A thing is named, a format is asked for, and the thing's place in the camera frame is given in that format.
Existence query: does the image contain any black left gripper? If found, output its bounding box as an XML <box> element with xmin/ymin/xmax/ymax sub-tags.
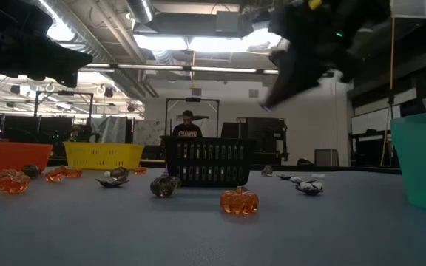
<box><xmin>0</xmin><ymin>0</ymin><xmax>93</xmax><ymax>88</ymax></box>

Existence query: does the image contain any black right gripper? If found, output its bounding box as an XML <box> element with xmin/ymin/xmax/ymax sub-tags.
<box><xmin>260</xmin><ymin>0</ymin><xmax>362</xmax><ymax>109</ymax></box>

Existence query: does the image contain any black slotted plastic basket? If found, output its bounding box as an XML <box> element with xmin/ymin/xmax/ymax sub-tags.
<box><xmin>160</xmin><ymin>135</ymin><xmax>257</xmax><ymax>188</ymax></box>

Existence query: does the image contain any black equipment cabinet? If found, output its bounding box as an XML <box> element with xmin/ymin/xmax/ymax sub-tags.
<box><xmin>220</xmin><ymin>117</ymin><xmax>290</xmax><ymax>166</ymax></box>

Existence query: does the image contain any long ceiling light strip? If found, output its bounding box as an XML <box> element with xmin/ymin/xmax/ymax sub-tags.
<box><xmin>78</xmin><ymin>62</ymin><xmax>281</xmax><ymax>75</ymax></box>

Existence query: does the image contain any grey hanging cloth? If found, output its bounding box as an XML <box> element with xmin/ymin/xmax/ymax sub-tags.
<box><xmin>90</xmin><ymin>116</ymin><xmax>128</xmax><ymax>144</ymax></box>

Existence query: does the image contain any grey ceiling air unit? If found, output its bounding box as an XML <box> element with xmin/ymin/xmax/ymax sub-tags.
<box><xmin>215</xmin><ymin>10</ymin><xmax>253</xmax><ymax>35</ymax></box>

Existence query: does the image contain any grey box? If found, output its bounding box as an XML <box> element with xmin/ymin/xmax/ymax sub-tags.
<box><xmin>314</xmin><ymin>149</ymin><xmax>339</xmax><ymax>167</ymax></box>

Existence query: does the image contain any yellow slotted plastic basket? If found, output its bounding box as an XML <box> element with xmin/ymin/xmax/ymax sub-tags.
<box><xmin>63</xmin><ymin>141</ymin><xmax>145</xmax><ymax>171</ymax></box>

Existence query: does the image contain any orange round plastic bowl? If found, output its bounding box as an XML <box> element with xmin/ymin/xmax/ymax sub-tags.
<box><xmin>0</xmin><ymin>140</ymin><xmax>54</xmax><ymax>177</ymax></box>

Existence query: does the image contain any person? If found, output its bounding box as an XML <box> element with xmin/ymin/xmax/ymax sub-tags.
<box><xmin>171</xmin><ymin>109</ymin><xmax>203</xmax><ymax>138</ymax></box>

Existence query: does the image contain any white hanging sign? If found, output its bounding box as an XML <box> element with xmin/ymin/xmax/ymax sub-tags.
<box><xmin>389</xmin><ymin>0</ymin><xmax>426</xmax><ymax>19</ymax></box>

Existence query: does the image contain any teal plastic bin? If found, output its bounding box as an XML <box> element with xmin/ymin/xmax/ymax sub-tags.
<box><xmin>390</xmin><ymin>110</ymin><xmax>426</xmax><ymax>214</ymax></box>

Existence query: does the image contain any black metal frame stand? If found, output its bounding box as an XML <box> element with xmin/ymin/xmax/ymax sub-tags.
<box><xmin>164</xmin><ymin>97</ymin><xmax>220</xmax><ymax>137</ymax></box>
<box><xmin>33</xmin><ymin>90</ymin><xmax>95</xmax><ymax>129</ymax></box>

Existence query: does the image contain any silver ventilation duct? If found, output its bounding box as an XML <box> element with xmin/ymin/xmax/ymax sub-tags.
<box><xmin>126</xmin><ymin>0</ymin><xmax>155</xmax><ymax>24</ymax></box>

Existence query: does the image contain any white wall panel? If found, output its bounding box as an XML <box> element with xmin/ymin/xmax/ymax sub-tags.
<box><xmin>351</xmin><ymin>105</ymin><xmax>402</xmax><ymax>134</ymax></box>

